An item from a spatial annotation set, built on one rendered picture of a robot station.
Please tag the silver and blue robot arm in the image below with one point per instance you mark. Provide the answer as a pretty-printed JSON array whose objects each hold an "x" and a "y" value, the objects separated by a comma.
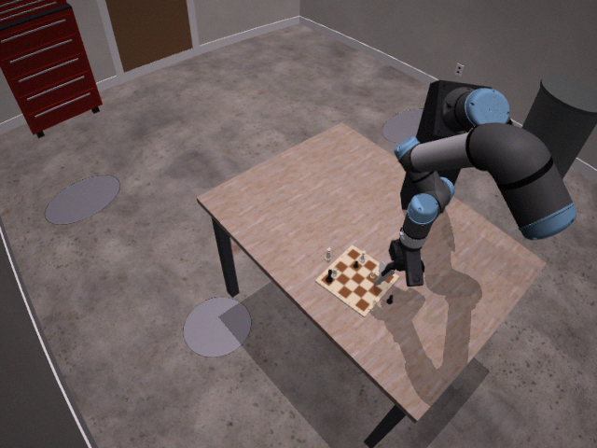
[{"x": 518, "y": 161}]

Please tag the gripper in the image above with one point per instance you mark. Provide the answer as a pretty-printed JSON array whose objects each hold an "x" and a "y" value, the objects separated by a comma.
[{"x": 396, "y": 252}]

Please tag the chessboard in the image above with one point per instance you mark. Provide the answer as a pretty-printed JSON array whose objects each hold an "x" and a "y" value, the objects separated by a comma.
[{"x": 354, "y": 286}]

